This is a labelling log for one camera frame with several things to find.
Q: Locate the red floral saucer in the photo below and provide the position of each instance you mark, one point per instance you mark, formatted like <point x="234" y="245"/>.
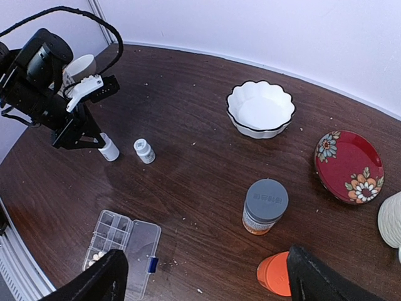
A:
<point x="349" y="167"/>

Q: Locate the small beige cup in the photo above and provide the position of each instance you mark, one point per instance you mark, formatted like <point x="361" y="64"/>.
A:
<point x="79" y="69"/>

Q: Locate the orange pill bottle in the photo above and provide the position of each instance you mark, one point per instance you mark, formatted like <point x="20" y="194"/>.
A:
<point x="272" y="274"/>

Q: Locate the cream ribbed ceramic mug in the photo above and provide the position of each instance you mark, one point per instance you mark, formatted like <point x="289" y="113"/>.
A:
<point x="388" y="220"/>

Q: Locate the white pills in organizer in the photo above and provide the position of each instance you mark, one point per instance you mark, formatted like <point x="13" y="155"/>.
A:
<point x="95" y="257"/>

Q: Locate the small white pill bottle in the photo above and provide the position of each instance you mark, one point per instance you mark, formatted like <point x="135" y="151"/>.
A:
<point x="144" y="151"/>

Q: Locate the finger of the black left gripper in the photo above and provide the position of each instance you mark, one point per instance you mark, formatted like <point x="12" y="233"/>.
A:
<point x="90" y="126"/>
<point x="92" y="140"/>

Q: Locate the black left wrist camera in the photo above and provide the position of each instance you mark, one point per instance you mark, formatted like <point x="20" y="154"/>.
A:
<point x="94" y="88"/>

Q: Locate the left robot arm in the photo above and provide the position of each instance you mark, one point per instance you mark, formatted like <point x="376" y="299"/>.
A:
<point x="30" y="81"/>

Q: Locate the grey capped vitamin bottle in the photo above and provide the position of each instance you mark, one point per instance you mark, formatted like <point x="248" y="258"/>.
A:
<point x="265" y="203"/>

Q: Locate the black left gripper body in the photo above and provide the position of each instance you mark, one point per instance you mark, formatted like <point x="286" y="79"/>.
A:
<point x="76" y="126"/>

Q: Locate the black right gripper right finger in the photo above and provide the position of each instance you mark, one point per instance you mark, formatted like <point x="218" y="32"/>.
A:
<point x="311" y="279"/>

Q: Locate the white fluted ceramic bowl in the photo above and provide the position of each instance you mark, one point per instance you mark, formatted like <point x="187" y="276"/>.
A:
<point x="260" y="110"/>

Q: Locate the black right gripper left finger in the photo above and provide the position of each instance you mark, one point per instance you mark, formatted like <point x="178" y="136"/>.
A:
<point x="104" y="280"/>

